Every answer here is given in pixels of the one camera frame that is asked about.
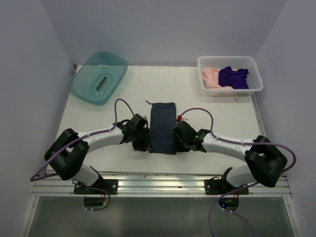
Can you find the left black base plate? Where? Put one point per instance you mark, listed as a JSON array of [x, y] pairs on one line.
[[108, 186]]

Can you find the purple towel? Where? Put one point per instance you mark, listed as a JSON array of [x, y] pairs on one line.
[[235, 79]]

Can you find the teal plastic tub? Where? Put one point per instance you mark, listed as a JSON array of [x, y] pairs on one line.
[[98, 78]]

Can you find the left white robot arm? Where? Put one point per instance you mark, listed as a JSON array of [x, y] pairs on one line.
[[70, 149]]

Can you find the white plastic basket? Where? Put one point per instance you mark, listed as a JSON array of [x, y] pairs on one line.
[[254, 80]]

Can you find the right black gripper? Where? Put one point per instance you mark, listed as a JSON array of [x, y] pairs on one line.
[[178, 148]]

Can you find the pink towel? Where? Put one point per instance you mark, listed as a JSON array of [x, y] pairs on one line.
[[210, 79]]

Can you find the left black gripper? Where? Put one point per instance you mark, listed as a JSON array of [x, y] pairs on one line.
[[145, 143]]

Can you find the aluminium mounting rail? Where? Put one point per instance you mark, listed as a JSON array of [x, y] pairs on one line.
[[154, 185]]

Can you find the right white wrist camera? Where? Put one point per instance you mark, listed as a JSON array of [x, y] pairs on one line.
[[181, 118]]

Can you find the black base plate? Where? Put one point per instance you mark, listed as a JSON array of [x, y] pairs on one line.
[[108, 186], [219, 186]]

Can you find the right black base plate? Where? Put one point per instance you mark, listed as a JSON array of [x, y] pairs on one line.
[[219, 186]]

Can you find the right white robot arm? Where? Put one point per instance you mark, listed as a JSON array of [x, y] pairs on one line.
[[264, 163]]

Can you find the dark navy blue towel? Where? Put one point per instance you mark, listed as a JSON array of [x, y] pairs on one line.
[[162, 121]]

